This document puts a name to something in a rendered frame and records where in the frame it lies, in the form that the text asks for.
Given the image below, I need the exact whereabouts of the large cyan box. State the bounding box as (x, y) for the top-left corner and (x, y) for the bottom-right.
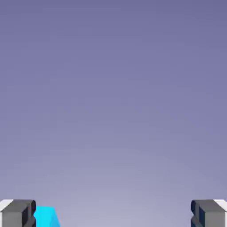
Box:
(33, 205), (61, 227)

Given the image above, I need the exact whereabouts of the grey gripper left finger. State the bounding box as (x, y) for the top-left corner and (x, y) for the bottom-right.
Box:
(0, 199), (37, 227)

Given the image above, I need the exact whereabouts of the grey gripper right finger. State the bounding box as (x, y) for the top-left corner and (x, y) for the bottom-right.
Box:
(190, 199), (227, 227)

